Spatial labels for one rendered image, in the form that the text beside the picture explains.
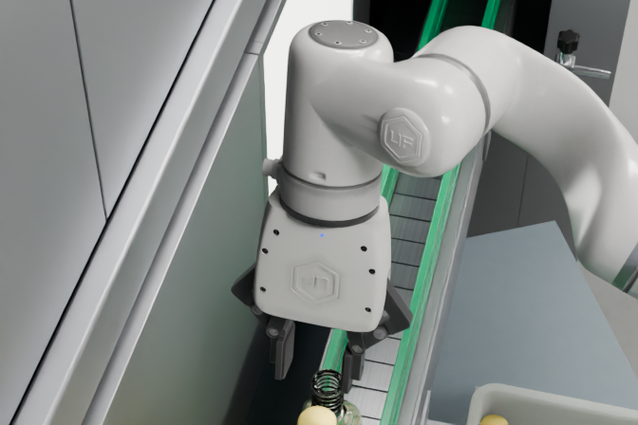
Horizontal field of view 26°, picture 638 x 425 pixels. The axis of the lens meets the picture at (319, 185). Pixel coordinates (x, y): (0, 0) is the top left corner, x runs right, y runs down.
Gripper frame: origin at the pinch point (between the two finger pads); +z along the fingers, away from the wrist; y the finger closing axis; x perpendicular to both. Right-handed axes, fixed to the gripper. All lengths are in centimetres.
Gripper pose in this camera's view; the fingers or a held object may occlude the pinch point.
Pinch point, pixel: (317, 358)
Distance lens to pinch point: 112.1
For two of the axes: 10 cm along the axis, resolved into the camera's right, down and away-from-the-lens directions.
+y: 9.7, 1.8, -1.8
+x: 2.4, -4.9, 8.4
